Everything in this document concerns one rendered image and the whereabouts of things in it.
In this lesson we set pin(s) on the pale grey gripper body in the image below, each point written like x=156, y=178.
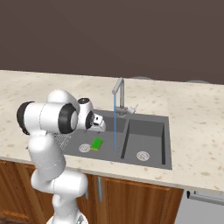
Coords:
x=101, y=126

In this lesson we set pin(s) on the round silver sink drain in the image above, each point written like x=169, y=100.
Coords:
x=85, y=148
x=143, y=155

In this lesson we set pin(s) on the green and yellow sponge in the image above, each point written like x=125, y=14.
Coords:
x=96, y=144

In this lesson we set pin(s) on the grey dishwasher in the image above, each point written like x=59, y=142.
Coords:
x=201, y=213

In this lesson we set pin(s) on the dark grey double sink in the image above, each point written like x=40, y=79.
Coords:
x=145, y=137

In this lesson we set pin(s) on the grey stool seat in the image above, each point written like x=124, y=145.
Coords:
x=140, y=78
x=198, y=81

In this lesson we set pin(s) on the grey metal tap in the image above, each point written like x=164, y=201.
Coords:
x=121, y=93

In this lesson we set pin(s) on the brown wooden cupboard door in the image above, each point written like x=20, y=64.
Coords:
x=92, y=207
x=17, y=186
x=140, y=204

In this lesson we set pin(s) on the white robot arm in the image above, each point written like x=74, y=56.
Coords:
x=46, y=157

